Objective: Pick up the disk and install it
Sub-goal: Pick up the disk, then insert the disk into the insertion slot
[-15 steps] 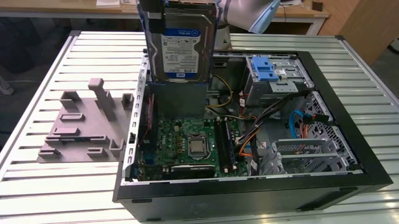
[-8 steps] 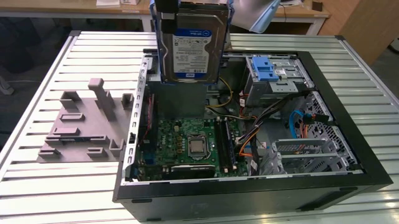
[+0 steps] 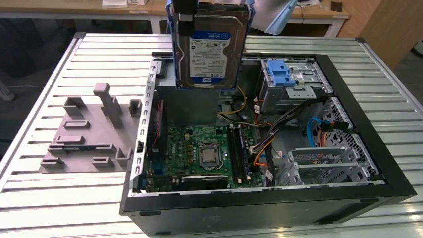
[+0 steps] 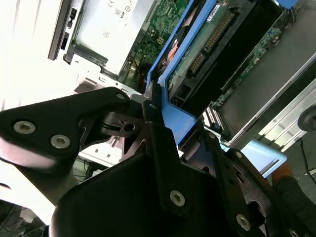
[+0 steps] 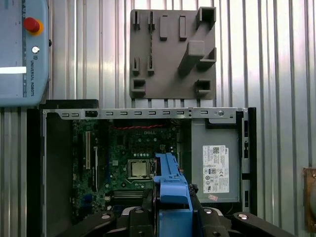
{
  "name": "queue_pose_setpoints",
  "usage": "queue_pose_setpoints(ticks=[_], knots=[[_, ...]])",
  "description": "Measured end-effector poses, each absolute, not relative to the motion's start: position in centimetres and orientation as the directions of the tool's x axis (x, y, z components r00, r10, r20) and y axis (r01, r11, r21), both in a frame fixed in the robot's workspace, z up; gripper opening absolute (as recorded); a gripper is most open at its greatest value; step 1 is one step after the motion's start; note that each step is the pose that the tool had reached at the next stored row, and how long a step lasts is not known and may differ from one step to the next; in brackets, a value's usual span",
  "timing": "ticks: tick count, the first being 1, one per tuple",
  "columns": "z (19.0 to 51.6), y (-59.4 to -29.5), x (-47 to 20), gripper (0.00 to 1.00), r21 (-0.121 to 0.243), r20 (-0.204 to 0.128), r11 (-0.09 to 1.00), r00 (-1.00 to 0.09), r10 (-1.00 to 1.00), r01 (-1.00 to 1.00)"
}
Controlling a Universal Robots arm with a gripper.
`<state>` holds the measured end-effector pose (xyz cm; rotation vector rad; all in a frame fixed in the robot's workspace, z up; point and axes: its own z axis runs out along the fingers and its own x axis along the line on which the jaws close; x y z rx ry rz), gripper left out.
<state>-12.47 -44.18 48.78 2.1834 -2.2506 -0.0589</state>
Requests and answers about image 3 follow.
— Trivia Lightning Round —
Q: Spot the blue drive latch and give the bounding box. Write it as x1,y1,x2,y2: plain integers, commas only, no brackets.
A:
267,60,295,87

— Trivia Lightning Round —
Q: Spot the grey parts rack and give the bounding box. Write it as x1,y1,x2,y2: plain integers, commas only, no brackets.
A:
39,83,143,176

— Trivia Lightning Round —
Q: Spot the silver CPU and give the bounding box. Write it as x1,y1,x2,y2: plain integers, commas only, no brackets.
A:
200,149,219,165

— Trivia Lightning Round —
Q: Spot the black graphics card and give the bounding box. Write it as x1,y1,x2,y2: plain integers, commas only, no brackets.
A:
171,175,229,191

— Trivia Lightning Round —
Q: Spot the yellow wire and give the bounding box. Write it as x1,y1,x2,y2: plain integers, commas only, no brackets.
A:
217,86,248,116

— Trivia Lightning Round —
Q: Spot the black open PC case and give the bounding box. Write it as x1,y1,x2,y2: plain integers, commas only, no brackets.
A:
119,51,418,236

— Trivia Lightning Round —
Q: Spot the green motherboard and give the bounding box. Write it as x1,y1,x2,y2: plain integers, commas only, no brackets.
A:
144,125,265,191

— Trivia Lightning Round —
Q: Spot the red wire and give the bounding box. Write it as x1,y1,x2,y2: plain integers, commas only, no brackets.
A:
155,99,165,152

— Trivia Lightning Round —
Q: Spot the wooden desk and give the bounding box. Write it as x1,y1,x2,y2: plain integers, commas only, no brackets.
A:
0,0,351,38

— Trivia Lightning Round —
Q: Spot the metal optical drive cage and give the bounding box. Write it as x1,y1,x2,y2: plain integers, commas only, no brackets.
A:
259,59,334,115

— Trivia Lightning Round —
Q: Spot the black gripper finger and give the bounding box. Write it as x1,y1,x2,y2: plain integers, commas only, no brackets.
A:
173,0,199,22

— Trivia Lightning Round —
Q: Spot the hard disk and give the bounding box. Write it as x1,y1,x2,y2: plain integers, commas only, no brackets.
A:
165,0,255,90

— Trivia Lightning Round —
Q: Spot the grey metal stand foot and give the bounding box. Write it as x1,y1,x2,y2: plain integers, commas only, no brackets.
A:
0,80,16,101

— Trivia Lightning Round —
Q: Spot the grey power supply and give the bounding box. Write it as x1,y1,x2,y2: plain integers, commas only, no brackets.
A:
156,60,221,124

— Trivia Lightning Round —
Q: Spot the black wire with connector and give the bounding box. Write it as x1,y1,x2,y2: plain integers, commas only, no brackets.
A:
322,120,354,132

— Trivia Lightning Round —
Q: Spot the blue wire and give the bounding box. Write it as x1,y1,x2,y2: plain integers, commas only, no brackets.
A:
306,118,327,149

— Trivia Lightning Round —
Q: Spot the orange wire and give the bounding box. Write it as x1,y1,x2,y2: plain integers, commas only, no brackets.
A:
252,145,272,167

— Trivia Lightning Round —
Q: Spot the black wire bundle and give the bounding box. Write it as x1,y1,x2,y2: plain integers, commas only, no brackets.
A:
251,101,320,152

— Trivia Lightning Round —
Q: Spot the CPU socket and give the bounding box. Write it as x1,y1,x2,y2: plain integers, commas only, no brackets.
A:
196,141,224,171

